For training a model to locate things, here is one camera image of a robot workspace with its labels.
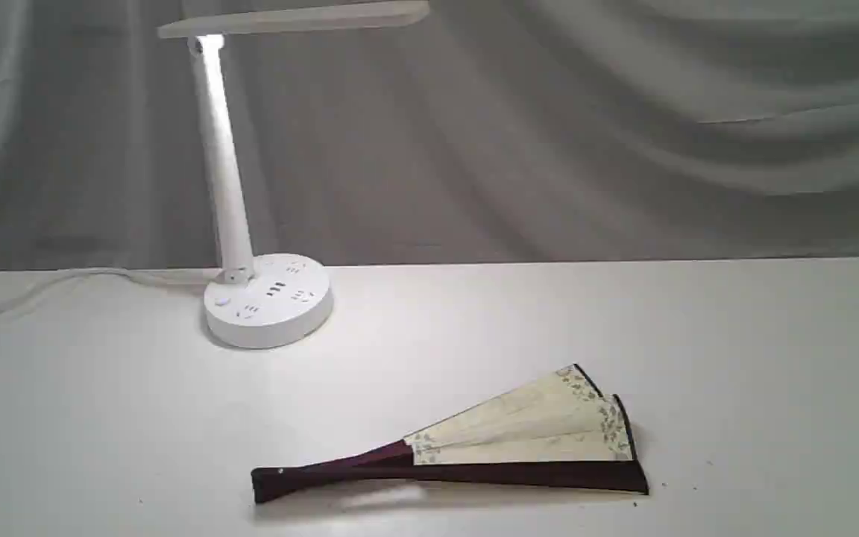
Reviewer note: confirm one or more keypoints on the white desk lamp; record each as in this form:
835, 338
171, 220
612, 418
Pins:
258, 302

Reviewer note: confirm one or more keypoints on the grey fabric backdrop curtain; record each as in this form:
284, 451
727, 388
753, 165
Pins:
489, 132

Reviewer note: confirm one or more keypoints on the maroon ribbed paper folding fan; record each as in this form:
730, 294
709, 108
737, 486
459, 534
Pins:
559, 431

